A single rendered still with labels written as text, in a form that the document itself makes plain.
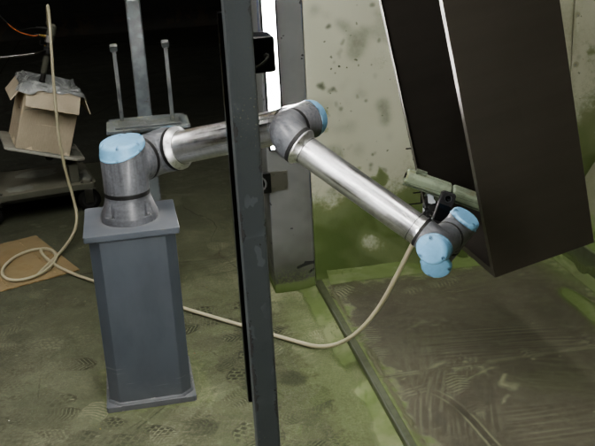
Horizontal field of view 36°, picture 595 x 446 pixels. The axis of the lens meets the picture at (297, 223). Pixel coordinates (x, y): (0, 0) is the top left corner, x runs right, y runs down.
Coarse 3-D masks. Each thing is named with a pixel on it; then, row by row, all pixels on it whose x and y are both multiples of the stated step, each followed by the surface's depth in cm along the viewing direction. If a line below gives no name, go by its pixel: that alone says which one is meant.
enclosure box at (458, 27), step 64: (384, 0) 315; (448, 0) 258; (512, 0) 262; (448, 64) 328; (512, 64) 269; (448, 128) 336; (512, 128) 275; (576, 128) 281; (512, 192) 282; (576, 192) 288; (512, 256) 290
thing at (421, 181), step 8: (408, 176) 291; (416, 176) 291; (424, 176) 292; (432, 176) 294; (408, 184) 292; (416, 184) 292; (424, 184) 291; (432, 184) 291; (440, 184) 291; (448, 184) 293; (432, 192) 293; (440, 192) 292; (456, 192) 292; (464, 192) 292; (472, 192) 294; (456, 200) 293; (464, 200) 293; (472, 200) 292; (472, 208) 294
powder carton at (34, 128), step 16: (16, 80) 510; (32, 80) 525; (48, 80) 528; (64, 80) 531; (16, 96) 518; (32, 96) 488; (48, 96) 492; (64, 96) 495; (80, 96) 498; (16, 112) 508; (32, 112) 494; (48, 112) 497; (64, 112) 494; (16, 128) 500; (32, 128) 496; (48, 128) 499; (64, 128) 503; (16, 144) 496; (32, 144) 499; (48, 144) 502; (64, 144) 505
